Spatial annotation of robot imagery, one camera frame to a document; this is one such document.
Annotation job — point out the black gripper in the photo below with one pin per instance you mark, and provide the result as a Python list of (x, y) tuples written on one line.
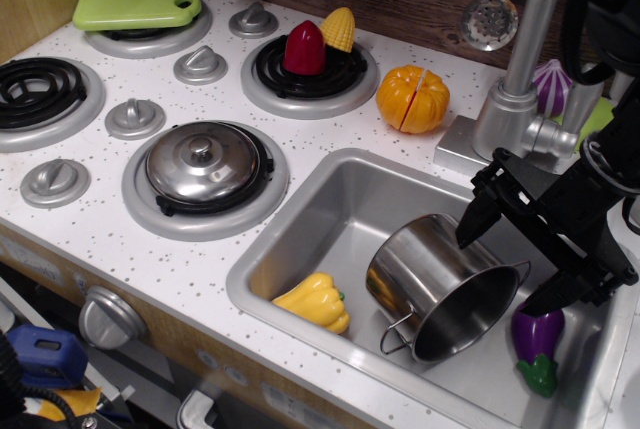
[(564, 217)]

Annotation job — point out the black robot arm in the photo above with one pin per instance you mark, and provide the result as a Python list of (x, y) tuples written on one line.
[(599, 38)]

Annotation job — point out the grey sink basin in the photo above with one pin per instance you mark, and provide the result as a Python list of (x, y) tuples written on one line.
[(335, 223)]

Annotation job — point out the stainless steel pot lid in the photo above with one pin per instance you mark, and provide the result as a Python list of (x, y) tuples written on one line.
[(206, 163)]

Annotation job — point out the purple toy eggplant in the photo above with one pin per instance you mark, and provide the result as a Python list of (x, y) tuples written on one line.
[(535, 340)]

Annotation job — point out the silver toy faucet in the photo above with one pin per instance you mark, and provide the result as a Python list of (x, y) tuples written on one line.
[(509, 119)]

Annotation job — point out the light green toy item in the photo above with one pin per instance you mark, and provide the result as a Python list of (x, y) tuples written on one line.
[(592, 115)]

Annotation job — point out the purple toy garlic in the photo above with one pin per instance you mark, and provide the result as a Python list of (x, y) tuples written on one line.
[(553, 85)]

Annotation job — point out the orange toy pumpkin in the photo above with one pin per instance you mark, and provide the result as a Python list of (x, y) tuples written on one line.
[(412, 100)]

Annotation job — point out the yellow toy bell pepper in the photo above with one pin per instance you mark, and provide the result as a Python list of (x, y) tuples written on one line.
[(317, 300)]

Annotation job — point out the hanging silver strainer spoon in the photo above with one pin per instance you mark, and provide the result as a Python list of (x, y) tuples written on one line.
[(489, 25)]

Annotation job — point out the back right stove burner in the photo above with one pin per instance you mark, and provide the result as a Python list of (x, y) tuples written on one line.
[(349, 81)]

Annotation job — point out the stove burner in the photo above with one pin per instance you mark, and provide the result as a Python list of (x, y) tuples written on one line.
[(45, 100), (146, 44), (349, 81), (194, 223)]

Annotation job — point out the yellow toy corn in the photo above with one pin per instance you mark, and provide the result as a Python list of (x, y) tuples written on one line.
[(338, 29)]

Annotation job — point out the red toy pepper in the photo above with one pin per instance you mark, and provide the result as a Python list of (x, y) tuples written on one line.
[(305, 53)]

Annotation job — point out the front right stove burner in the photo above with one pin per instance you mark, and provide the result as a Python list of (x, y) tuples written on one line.
[(194, 223)]

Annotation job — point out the silver stove knob back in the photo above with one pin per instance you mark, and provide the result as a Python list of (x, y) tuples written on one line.
[(255, 22)]

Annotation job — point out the silver stove knob middle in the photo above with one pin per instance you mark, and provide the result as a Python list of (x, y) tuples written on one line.
[(200, 67)]

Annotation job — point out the silver stove knob centre-left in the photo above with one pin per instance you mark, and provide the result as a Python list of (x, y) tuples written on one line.
[(135, 119)]

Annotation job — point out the silver oven dial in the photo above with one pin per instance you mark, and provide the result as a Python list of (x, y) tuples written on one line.
[(107, 321)]

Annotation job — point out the back left stove burner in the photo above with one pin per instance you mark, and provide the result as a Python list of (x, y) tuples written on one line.
[(146, 44)]

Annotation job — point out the silver stove knob front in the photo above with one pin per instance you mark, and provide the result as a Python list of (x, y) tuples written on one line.
[(55, 183)]

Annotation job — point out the blue clamp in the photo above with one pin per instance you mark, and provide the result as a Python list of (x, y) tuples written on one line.
[(48, 358)]

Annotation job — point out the green cutting board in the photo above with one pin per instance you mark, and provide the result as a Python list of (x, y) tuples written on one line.
[(101, 15)]

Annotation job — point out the front left stove burner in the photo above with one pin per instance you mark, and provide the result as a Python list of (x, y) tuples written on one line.
[(45, 100)]

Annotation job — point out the silver oven door handle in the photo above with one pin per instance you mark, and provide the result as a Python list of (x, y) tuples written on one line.
[(197, 411)]

